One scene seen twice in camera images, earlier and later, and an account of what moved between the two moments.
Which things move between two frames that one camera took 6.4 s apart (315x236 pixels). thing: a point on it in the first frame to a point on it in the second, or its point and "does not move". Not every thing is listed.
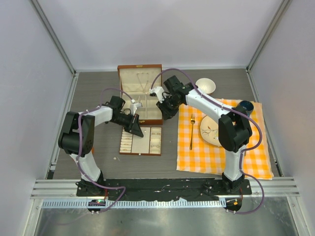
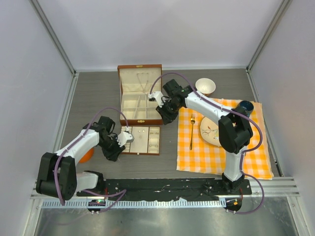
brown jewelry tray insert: x=150 y=144 does not move
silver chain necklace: x=146 y=83 does not move
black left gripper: x=134 y=127 to x=113 y=155
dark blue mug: x=247 y=105 does not move
